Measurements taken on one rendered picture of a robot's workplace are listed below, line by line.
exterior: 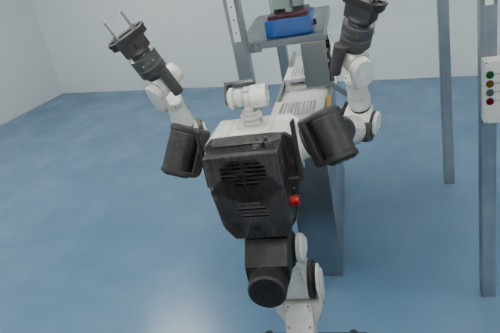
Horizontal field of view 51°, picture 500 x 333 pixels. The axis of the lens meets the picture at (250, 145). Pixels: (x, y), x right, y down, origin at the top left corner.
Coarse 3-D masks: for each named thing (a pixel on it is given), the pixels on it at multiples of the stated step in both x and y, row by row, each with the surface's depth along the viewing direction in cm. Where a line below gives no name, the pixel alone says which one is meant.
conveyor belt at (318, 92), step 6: (300, 60) 347; (294, 66) 337; (300, 90) 291; (306, 90) 289; (312, 90) 287; (318, 90) 285; (324, 90) 284; (288, 96) 286; (294, 96) 284; (300, 96) 282; (306, 96) 280; (312, 96) 278; (318, 96) 277; (324, 96) 275; (324, 102) 267
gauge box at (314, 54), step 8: (304, 48) 219; (312, 48) 218; (320, 48) 218; (328, 48) 234; (304, 56) 220; (312, 56) 220; (320, 56) 219; (304, 64) 222; (312, 64) 221; (320, 64) 221; (304, 72) 223; (312, 72) 223; (320, 72) 222; (328, 72) 222; (312, 80) 224; (320, 80) 224; (328, 80) 223
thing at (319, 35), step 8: (312, 32) 219; (320, 32) 217; (256, 40) 225; (264, 40) 222; (272, 40) 220; (280, 40) 219; (288, 40) 219; (296, 40) 218; (304, 40) 217; (312, 40) 217; (320, 40) 216
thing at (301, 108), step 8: (280, 104) 255; (288, 104) 253; (296, 104) 251; (304, 104) 249; (312, 104) 246; (320, 104) 245; (272, 112) 246; (280, 112) 246; (288, 112) 243; (296, 112) 241; (304, 112) 240; (312, 112) 238
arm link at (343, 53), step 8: (344, 40) 143; (336, 48) 143; (344, 48) 143; (352, 48) 143; (360, 48) 143; (336, 56) 145; (344, 56) 147; (352, 56) 145; (368, 56) 148; (336, 64) 147; (344, 64) 148; (336, 72) 148
